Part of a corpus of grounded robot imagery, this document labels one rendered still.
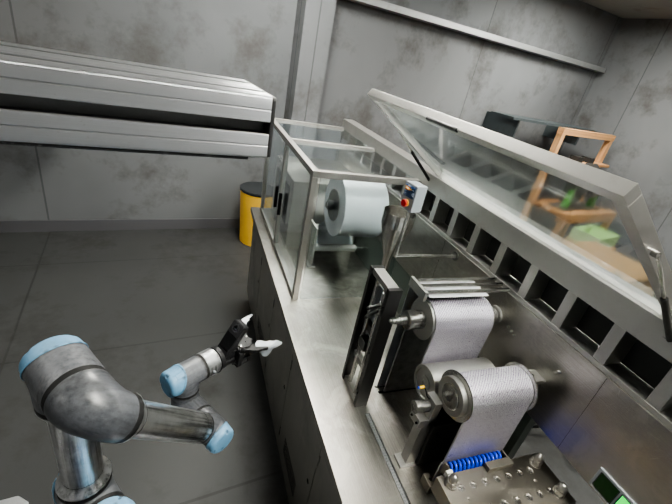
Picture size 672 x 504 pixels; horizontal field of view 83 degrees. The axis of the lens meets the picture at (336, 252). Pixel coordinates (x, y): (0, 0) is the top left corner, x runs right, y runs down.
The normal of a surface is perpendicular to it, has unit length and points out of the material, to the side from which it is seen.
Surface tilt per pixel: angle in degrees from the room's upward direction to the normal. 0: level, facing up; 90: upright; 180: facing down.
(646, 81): 90
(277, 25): 90
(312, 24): 90
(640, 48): 90
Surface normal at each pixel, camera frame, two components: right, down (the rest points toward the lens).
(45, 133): 0.42, 0.49
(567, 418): -0.93, -0.01
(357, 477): 0.18, -0.87
